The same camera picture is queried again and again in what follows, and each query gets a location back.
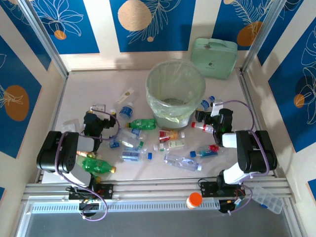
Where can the blue cap blue label bottle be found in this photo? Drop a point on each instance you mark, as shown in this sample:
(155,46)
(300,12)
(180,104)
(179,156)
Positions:
(205,103)

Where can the small blue label water bottle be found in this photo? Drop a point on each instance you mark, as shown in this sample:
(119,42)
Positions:
(126,111)

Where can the small blue cap bottle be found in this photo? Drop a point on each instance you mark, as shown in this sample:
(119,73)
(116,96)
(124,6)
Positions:
(114,144)

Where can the clear plastic bottle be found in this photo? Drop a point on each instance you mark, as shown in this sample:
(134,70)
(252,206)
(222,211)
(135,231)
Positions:
(71,126)

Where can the clear bottle green cap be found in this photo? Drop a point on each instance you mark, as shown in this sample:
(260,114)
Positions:
(128,144)

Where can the clear square tube bottle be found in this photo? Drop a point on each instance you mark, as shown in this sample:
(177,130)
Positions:
(126,95)

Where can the red and blue label bottle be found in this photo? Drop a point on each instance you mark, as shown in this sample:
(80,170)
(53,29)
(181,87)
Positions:
(206,150)

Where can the green labelled soda bottle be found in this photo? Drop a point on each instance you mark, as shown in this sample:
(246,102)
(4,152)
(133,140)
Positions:
(143,124)

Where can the large clear water bottle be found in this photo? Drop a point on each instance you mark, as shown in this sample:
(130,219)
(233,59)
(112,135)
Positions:
(181,161)

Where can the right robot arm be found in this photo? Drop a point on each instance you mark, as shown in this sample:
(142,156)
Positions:
(256,153)

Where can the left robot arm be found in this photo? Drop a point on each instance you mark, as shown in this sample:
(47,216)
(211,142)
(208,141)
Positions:
(54,153)

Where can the translucent green trash bin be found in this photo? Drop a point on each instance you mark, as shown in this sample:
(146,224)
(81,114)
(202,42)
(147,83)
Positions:
(185,124)
(154,103)

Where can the small green label bottle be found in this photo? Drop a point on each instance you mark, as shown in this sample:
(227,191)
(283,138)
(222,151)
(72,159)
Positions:
(176,144)

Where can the red yellow crushed bottle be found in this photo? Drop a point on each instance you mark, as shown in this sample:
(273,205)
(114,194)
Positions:
(168,135)

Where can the mint green zip case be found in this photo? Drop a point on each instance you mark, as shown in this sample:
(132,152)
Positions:
(214,59)

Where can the orange lid pill bottle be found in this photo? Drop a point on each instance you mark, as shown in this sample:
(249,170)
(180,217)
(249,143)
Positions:
(194,198)

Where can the black electronics module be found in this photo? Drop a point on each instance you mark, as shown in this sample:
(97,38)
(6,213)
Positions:
(225,207)
(89,209)

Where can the clear plastic organizer box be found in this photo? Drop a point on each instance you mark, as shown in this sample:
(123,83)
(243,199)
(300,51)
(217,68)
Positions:
(269,200)

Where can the grey metal sheet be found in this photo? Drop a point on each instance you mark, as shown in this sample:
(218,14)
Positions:
(158,224)

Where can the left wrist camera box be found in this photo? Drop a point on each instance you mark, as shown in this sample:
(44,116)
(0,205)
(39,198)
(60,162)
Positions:
(98,107)

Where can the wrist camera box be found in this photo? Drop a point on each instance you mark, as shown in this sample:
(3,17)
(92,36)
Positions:
(98,107)
(216,105)

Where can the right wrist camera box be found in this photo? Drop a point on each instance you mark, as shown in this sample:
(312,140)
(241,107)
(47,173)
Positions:
(216,105)

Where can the aluminium side rail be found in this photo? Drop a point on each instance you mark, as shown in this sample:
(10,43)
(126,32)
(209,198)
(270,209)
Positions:
(245,93)

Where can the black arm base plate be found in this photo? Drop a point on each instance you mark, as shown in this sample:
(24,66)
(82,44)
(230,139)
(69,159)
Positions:
(107,191)
(207,190)

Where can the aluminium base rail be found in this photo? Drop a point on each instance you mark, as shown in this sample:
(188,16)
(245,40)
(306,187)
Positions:
(158,188)

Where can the aluminium frame post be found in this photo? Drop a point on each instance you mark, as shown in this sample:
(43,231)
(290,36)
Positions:
(261,34)
(44,39)

